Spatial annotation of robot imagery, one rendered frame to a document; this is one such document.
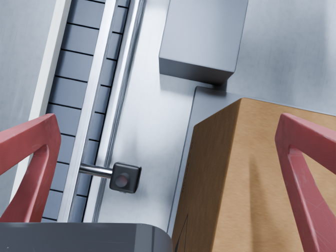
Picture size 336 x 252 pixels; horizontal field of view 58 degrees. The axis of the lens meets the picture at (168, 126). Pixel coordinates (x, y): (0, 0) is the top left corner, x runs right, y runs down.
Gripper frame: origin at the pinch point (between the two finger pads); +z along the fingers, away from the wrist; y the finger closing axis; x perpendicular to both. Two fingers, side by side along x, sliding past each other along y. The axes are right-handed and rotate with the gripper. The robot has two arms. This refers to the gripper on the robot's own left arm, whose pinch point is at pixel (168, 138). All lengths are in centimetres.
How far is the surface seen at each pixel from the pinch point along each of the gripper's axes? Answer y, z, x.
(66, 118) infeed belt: 14.0, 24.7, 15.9
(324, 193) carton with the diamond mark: -9.2, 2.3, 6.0
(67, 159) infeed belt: 13.7, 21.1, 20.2
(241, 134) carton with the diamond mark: -4.3, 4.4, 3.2
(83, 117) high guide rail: 9.4, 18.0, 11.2
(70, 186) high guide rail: 10.7, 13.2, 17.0
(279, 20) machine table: -17.7, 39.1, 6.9
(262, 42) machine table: -14.9, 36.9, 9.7
